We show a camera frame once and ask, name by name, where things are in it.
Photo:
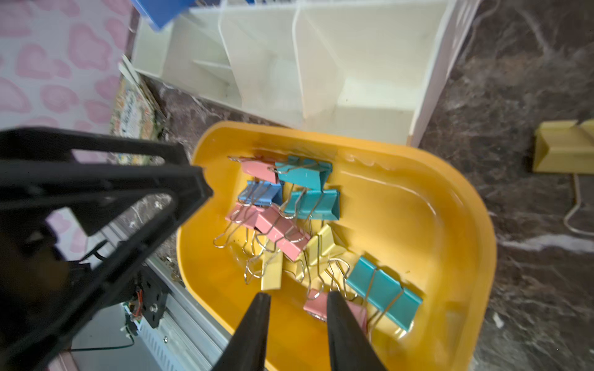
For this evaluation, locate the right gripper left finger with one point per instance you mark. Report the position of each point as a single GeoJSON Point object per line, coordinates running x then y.
{"type": "Point", "coordinates": [246, 349]}

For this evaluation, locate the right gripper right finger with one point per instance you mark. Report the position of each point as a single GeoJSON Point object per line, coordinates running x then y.
{"type": "Point", "coordinates": [349, 348]}

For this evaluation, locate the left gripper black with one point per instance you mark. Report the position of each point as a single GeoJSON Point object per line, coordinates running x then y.
{"type": "Point", "coordinates": [44, 304]}

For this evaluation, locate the teal binder clip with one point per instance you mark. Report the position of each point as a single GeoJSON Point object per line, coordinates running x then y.
{"type": "Point", "coordinates": [385, 293]}
{"type": "Point", "coordinates": [314, 205]}
{"type": "Point", "coordinates": [308, 173]}

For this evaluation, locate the yellow plastic storage box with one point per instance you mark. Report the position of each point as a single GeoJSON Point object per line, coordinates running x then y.
{"type": "Point", "coordinates": [402, 208]}

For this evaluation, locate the blue binder clip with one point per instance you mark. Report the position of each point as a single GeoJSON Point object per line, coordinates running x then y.
{"type": "Point", "coordinates": [262, 194]}

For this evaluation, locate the blue binder folder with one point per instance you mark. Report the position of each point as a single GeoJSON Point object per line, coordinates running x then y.
{"type": "Point", "coordinates": [159, 13]}

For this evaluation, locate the illustrated children's book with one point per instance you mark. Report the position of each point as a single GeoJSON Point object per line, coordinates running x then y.
{"type": "Point", "coordinates": [136, 114]}

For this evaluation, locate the white desktop file organizer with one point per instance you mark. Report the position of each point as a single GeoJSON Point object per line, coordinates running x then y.
{"type": "Point", "coordinates": [370, 70]}

